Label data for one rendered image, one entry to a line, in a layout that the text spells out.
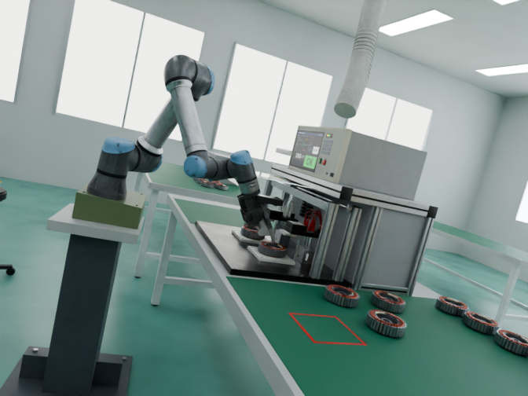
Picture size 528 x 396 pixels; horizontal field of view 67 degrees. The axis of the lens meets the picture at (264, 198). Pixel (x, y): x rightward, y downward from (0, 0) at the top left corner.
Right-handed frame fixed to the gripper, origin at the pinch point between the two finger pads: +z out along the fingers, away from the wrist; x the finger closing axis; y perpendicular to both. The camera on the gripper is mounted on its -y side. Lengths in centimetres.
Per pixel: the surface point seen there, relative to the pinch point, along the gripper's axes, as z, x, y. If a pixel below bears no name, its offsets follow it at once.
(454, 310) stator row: 38, 38, -50
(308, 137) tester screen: -28.8, -19.4, -34.6
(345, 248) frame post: 6.6, 20.4, -21.0
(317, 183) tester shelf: -14.9, 3.5, -23.4
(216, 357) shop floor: 79, -55, 33
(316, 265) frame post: 8.4, 20.4, -8.5
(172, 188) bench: 3, -157, 19
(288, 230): 0.1, 1.2, -8.2
